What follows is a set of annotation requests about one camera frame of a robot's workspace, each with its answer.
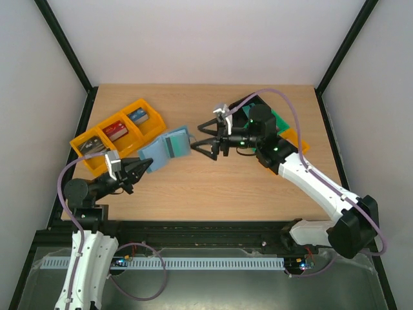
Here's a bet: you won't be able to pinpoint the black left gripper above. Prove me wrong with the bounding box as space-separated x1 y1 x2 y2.
94 156 152 202

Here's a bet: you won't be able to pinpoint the blue card holder wallet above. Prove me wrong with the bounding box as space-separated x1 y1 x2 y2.
137 125 191 174

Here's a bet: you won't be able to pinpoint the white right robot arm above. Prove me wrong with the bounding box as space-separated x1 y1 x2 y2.
191 105 378 258

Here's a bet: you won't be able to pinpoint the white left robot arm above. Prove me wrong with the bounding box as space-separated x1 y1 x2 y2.
54 151 153 309

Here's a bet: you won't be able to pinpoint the teal cards in black bin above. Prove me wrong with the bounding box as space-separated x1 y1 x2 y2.
242 103 255 118

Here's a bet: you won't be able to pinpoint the red cards stack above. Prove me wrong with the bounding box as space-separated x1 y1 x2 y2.
102 121 128 141

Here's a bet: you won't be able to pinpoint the black VIP cards stack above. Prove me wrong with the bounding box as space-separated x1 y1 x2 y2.
78 136 106 156

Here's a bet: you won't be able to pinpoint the blue cards stack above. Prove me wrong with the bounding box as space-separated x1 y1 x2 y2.
127 108 149 125

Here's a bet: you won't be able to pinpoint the black storage bin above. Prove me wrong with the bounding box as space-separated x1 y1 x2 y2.
230 95 274 129

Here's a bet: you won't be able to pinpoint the orange triple bin left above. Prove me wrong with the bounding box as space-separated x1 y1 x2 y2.
70 99 166 158

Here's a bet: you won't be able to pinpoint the green storage bin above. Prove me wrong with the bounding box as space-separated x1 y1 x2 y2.
272 110 290 134

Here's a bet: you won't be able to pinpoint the orange storage bin right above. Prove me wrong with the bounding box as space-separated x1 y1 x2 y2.
270 128 310 174

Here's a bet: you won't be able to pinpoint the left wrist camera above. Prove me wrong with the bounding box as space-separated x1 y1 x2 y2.
105 150 121 181

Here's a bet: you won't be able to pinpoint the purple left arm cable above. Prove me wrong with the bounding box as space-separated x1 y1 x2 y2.
57 152 112 310

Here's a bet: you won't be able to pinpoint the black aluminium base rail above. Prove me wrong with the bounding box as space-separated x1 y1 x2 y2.
35 220 372 253

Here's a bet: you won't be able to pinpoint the white slotted cable duct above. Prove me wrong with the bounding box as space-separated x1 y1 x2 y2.
41 254 285 271

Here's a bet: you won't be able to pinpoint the black frame post left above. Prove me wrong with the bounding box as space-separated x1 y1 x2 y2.
34 0 97 94

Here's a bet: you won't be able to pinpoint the black frame post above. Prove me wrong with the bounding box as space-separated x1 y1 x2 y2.
315 0 379 94
34 0 97 94

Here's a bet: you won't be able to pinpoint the black frame post right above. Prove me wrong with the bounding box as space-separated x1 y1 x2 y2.
315 0 379 94

